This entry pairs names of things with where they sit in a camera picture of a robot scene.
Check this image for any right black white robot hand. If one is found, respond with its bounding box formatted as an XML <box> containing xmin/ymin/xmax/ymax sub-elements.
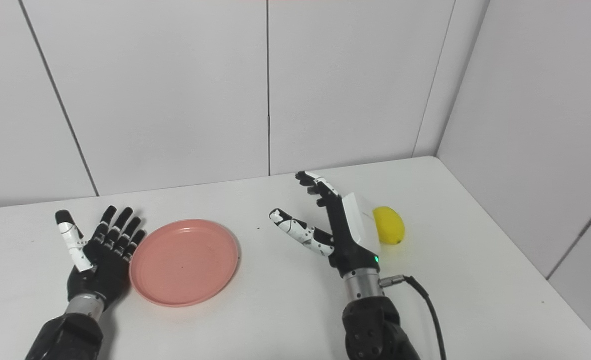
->
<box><xmin>269</xmin><ymin>171</ymin><xmax>382</xmax><ymax>279</ymax></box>

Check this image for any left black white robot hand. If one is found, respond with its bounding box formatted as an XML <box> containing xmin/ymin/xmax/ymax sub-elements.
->
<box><xmin>55</xmin><ymin>205</ymin><xmax>147</xmax><ymax>311</ymax></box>

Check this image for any yellow lemon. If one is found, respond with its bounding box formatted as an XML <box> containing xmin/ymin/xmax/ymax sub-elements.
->
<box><xmin>373</xmin><ymin>206</ymin><xmax>406</xmax><ymax>246</ymax></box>

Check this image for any pink round plate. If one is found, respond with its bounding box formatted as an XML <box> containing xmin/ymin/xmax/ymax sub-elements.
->
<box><xmin>129</xmin><ymin>219</ymin><xmax>241</xmax><ymax>308</ymax></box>

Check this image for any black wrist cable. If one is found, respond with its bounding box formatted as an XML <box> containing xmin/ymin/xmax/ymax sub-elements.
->
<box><xmin>379</xmin><ymin>274</ymin><xmax>448</xmax><ymax>360</ymax></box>

